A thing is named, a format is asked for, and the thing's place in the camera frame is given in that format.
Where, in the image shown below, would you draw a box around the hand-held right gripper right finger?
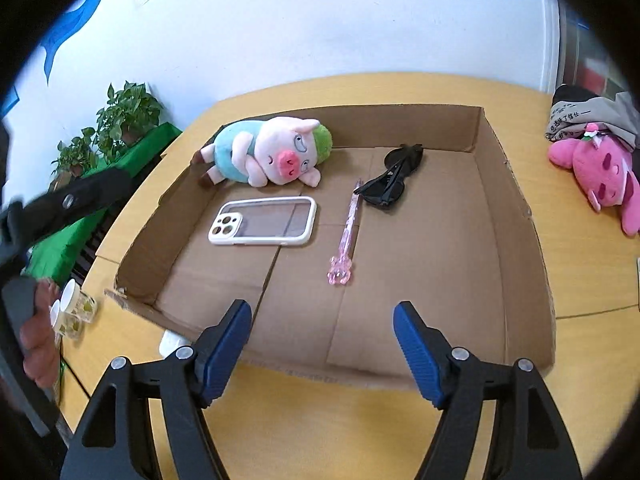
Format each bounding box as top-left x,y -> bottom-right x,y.
392,301 -> 583,480

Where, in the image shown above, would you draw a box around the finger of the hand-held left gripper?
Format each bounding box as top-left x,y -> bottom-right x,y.
22,167 -> 133,250

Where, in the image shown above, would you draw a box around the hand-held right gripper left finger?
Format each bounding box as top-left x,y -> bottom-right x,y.
60,299 -> 253,480

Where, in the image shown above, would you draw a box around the shallow cardboard box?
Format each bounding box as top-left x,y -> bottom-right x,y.
104,105 -> 557,393

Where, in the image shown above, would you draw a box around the white phone case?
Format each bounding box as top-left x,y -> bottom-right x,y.
207,196 -> 319,248

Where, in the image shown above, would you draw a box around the pink transparent pen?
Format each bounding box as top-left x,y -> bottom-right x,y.
327,178 -> 364,288

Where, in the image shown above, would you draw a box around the black sunglasses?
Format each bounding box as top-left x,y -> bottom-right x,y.
353,143 -> 425,208

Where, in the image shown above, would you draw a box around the pig plush toy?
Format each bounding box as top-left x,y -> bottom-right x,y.
192,116 -> 334,188

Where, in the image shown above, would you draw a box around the person's left hand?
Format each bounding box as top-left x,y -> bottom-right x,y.
22,280 -> 63,389

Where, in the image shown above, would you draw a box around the green cloth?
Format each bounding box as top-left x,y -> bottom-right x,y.
25,122 -> 183,286

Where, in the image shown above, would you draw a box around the small green potted plant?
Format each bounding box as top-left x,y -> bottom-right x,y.
51,127 -> 98,178

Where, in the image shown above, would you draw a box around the small white object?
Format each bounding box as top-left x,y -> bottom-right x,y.
160,331 -> 193,359

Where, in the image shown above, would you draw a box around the pink plush toy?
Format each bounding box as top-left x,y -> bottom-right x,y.
547,122 -> 640,237

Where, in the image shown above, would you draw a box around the blue wall decal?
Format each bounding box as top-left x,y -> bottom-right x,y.
42,0 -> 113,83

